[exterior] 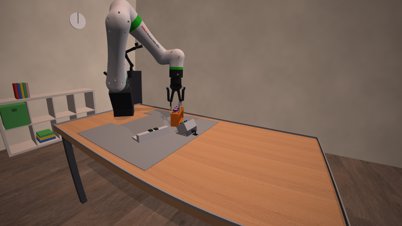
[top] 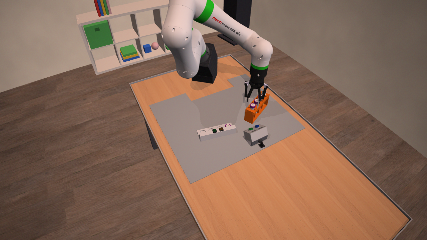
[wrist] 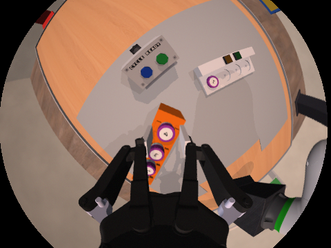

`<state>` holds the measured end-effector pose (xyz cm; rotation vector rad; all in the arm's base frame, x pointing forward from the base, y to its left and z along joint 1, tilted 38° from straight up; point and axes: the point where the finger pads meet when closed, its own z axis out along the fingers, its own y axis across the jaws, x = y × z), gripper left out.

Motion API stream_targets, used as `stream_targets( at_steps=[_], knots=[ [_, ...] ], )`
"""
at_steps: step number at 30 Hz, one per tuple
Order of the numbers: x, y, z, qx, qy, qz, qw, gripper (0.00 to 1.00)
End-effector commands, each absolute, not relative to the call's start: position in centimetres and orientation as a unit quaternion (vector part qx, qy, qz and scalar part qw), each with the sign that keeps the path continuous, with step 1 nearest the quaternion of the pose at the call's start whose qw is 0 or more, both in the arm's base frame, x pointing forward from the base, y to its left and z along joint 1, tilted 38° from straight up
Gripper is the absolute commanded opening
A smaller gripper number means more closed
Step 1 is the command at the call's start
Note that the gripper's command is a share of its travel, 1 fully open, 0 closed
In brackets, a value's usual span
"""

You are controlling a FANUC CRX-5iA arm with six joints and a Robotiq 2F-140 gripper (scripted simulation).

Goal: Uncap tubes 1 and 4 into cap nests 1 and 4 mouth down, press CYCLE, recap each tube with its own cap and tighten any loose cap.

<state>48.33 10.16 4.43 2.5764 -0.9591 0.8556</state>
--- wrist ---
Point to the orange tube rack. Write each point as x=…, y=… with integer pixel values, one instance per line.
x=165, y=113

